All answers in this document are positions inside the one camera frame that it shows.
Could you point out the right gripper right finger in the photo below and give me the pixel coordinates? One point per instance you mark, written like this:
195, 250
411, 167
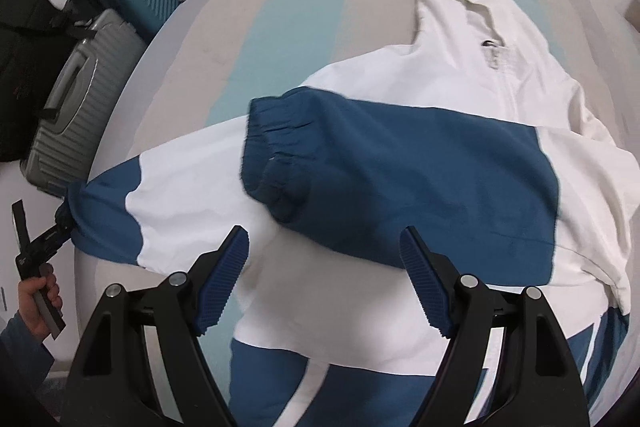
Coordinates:
537, 382

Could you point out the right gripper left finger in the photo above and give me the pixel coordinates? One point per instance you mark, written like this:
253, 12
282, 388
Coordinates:
110, 382

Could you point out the blue and white jacket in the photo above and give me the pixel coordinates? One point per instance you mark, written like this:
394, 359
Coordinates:
473, 134

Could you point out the blue sleeved left forearm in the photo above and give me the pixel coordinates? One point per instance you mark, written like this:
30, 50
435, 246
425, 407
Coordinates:
25, 365

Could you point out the grey hard suitcase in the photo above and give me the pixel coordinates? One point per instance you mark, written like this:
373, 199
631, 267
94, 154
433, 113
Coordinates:
81, 104

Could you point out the black backpack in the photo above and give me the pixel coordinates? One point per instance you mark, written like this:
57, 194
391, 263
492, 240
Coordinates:
36, 41

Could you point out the striped bed sheet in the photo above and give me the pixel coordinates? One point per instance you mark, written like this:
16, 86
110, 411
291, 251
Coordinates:
238, 50

